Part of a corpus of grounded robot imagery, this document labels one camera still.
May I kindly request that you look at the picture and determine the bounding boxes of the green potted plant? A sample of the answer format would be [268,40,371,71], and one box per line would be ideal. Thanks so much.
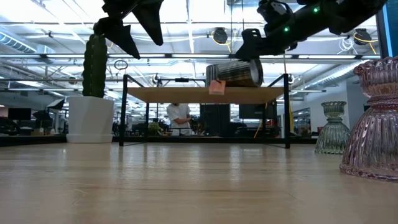
[147,121,164,137]

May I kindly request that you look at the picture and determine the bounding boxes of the pink glass candle holder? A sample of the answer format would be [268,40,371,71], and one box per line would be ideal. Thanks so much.
[339,56,398,182]

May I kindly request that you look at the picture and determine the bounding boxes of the green glass candle holder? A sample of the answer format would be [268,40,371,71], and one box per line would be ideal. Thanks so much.
[314,100,351,155]

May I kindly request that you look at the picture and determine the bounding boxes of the wooden shelf black legs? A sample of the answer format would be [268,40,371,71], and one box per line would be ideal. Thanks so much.
[118,73,291,149]

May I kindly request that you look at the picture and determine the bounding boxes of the black background monitor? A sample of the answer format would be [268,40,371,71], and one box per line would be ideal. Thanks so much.
[7,107,32,121]

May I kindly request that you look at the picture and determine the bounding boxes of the silver candle tin orange tag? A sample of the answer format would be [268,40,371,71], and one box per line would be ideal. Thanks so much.
[205,58,264,96]

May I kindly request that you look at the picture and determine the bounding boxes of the yellow hanging cable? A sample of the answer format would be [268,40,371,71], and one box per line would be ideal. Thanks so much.
[282,52,295,133]

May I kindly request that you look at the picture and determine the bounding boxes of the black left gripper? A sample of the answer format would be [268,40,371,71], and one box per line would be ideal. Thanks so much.
[93,0,165,60]

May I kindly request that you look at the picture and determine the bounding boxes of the black aluminium frame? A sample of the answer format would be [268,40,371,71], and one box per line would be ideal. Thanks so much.
[0,134,318,147]

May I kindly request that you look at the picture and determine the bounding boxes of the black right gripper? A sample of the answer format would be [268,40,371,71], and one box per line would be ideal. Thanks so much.
[234,27,297,62]

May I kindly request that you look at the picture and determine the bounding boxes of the person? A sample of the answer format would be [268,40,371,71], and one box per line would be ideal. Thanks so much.
[166,103,200,137]

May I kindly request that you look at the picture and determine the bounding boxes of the black ceiling cable reel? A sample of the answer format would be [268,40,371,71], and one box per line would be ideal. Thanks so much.
[212,27,229,45]
[353,27,373,47]

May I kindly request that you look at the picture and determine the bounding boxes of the computer monitor blue screen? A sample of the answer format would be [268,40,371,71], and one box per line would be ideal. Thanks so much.
[375,4,398,59]

